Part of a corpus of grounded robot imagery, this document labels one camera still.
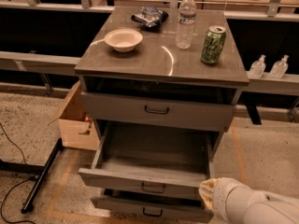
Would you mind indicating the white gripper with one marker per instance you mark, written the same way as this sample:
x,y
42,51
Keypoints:
x,y
223,194

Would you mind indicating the grey drawer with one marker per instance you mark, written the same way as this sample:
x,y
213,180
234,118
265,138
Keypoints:
x,y
152,205
153,160
178,114

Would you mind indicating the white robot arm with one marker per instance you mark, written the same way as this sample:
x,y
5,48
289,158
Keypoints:
x,y
270,208

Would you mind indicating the grey bottom drawer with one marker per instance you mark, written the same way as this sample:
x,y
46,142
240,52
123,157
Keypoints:
x,y
152,205

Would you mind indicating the grey top drawer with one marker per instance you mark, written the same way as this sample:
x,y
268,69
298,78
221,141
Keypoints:
x,y
178,114

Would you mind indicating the grey drawer cabinet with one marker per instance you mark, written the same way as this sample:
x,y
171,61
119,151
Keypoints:
x,y
157,69

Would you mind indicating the clear sanitizer bottle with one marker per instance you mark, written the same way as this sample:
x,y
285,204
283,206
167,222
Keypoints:
x,y
280,67
257,68

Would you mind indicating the cardboard box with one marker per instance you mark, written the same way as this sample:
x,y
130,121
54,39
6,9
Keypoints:
x,y
76,127

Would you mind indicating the green soda can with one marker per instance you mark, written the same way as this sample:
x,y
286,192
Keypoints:
x,y
213,44

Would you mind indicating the white paper bowl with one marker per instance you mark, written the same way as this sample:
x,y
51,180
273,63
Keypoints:
x,y
123,40

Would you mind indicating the clear plastic water bottle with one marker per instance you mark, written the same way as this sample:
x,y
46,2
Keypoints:
x,y
186,23

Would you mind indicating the black table leg base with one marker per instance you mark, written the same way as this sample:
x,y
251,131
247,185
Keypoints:
x,y
39,173

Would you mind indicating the blue chip bag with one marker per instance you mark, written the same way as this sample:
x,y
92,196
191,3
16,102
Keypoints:
x,y
150,16

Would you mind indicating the grey metal rail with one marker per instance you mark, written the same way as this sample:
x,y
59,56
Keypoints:
x,y
38,63

